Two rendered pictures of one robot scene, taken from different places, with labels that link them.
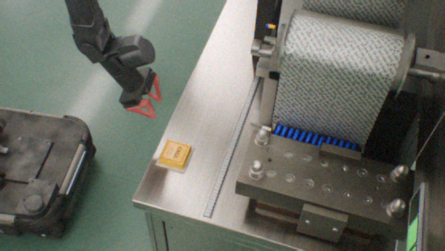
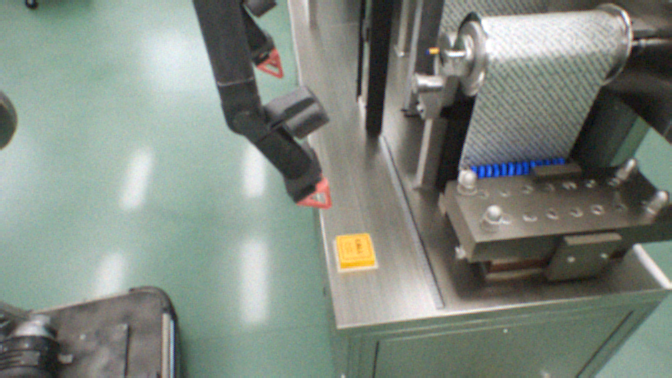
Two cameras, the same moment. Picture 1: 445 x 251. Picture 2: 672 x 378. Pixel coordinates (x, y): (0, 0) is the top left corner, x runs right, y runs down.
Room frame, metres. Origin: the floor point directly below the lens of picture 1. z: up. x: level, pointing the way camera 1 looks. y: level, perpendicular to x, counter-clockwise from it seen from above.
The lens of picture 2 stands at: (0.24, 0.39, 1.64)
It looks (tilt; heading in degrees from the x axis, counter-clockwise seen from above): 43 degrees down; 337
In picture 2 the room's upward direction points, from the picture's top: straight up
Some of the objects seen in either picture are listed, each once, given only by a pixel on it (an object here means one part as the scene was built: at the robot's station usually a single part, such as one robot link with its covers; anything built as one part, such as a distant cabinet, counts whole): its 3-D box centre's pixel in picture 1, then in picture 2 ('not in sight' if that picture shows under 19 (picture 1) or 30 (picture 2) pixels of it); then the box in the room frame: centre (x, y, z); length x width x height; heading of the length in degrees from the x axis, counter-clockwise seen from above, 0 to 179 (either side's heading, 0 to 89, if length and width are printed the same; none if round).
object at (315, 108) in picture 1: (323, 112); (525, 129); (0.76, -0.24, 1.11); 0.23 x 0.01 x 0.18; 75
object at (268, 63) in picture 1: (266, 85); (428, 132); (0.89, -0.11, 1.05); 0.06 x 0.05 x 0.31; 75
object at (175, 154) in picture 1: (175, 154); (355, 250); (0.76, 0.13, 0.91); 0.07 x 0.07 x 0.02; 75
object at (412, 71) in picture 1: (420, 70); (620, 44); (0.77, -0.42, 1.25); 0.07 x 0.04 x 0.04; 75
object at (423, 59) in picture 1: (429, 59); (631, 26); (0.77, -0.43, 1.28); 0.06 x 0.05 x 0.02; 75
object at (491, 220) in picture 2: (257, 167); (493, 216); (0.63, -0.08, 1.05); 0.04 x 0.04 x 0.04
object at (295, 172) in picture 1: (323, 182); (556, 210); (0.63, -0.25, 1.00); 0.40 x 0.16 x 0.06; 75
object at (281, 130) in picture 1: (316, 140); (518, 169); (0.74, -0.24, 1.03); 0.21 x 0.04 x 0.03; 75
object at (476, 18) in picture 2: (287, 41); (470, 55); (0.85, -0.14, 1.25); 0.15 x 0.01 x 0.15; 165
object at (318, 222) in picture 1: (320, 224); (581, 257); (0.54, -0.24, 0.96); 0.10 x 0.03 x 0.11; 75
